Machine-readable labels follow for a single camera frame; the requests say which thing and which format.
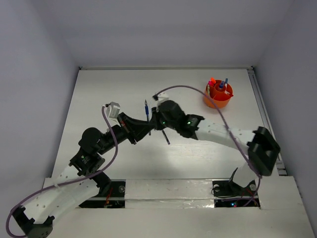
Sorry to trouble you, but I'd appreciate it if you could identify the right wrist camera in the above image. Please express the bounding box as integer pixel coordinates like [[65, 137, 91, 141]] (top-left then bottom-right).
[[152, 92, 169, 107]]

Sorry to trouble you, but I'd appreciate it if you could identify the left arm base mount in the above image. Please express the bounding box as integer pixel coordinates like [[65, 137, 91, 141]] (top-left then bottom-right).
[[79, 179, 126, 209]]

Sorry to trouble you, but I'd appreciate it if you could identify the orange round pen holder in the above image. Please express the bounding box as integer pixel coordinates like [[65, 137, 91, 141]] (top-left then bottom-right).
[[203, 80, 233, 109]]

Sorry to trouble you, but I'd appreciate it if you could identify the silver taped front rail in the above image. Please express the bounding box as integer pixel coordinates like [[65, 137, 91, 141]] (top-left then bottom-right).
[[124, 179, 214, 209]]

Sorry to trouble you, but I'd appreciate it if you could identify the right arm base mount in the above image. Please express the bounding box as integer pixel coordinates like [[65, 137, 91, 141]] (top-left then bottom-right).
[[211, 169, 261, 208]]

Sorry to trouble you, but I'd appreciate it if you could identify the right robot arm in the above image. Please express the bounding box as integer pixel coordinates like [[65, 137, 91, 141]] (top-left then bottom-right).
[[151, 100, 280, 194]]

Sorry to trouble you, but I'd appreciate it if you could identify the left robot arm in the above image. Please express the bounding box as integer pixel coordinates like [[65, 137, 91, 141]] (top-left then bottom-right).
[[7, 113, 157, 238]]

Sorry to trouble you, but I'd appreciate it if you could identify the blue ballpoint pen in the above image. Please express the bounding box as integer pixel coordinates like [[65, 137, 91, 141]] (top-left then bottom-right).
[[145, 99, 151, 136]]

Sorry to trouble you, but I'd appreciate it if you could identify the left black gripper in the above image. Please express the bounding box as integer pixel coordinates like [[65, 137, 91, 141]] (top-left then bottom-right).
[[98, 112, 156, 154]]

